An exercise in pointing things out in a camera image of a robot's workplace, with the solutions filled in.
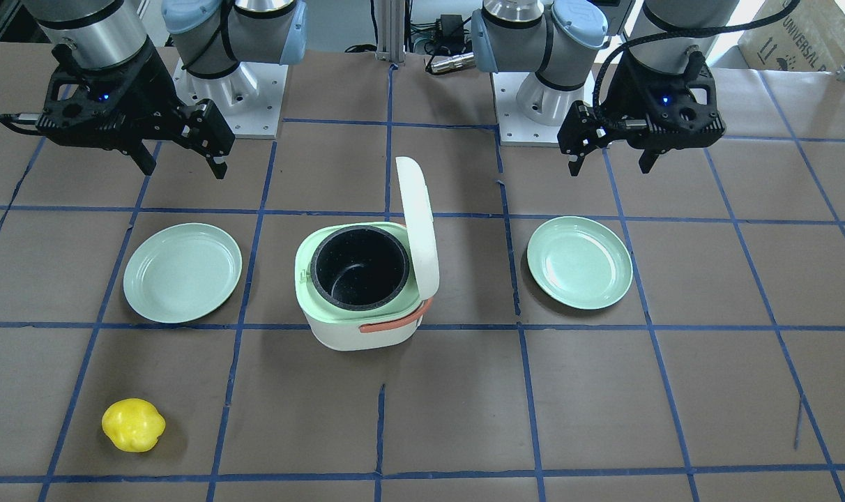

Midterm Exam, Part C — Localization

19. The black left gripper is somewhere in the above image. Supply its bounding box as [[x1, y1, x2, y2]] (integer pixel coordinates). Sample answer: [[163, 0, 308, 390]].
[[557, 49, 702, 176]]

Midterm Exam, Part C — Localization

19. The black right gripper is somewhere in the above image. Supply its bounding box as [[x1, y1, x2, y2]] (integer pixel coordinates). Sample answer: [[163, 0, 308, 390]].
[[84, 38, 236, 180]]

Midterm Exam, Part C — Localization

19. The white rice cooker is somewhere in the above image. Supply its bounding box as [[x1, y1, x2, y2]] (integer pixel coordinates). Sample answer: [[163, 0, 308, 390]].
[[293, 156, 441, 351]]

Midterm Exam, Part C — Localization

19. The green plate robot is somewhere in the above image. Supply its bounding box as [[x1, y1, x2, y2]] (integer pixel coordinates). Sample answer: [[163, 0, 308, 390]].
[[526, 216, 633, 310], [123, 222, 242, 324]]

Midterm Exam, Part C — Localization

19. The black power adapter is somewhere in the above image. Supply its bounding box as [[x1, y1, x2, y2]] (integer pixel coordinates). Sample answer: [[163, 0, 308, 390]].
[[436, 14, 465, 44]]

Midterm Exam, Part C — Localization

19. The cardboard box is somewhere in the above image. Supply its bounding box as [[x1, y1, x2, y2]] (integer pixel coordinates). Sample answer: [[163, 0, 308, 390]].
[[738, 1, 845, 71]]

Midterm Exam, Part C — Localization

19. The yellow toy pepper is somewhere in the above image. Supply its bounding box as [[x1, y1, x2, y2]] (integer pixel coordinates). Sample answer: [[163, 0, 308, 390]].
[[101, 398, 167, 453]]

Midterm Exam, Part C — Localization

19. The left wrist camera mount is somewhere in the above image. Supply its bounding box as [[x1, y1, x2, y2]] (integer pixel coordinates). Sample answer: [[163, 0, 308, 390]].
[[623, 47, 726, 150]]

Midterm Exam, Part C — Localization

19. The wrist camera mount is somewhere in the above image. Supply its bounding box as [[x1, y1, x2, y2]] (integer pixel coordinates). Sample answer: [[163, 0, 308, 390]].
[[0, 43, 146, 157], [623, 47, 726, 150]]

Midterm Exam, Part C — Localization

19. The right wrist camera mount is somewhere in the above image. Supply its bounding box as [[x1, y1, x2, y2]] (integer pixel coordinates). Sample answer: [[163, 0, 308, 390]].
[[0, 43, 146, 157]]

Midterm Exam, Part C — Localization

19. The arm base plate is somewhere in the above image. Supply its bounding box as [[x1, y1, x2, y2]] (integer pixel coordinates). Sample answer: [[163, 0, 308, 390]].
[[173, 61, 291, 139], [492, 71, 595, 147]]

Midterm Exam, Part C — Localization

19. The black cables bundle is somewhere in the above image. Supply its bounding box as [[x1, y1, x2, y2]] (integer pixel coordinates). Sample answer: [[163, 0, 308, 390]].
[[342, 0, 479, 74]]

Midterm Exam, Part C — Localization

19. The aluminium frame post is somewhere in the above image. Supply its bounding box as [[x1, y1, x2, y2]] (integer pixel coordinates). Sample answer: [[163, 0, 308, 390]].
[[372, 1, 411, 66]]

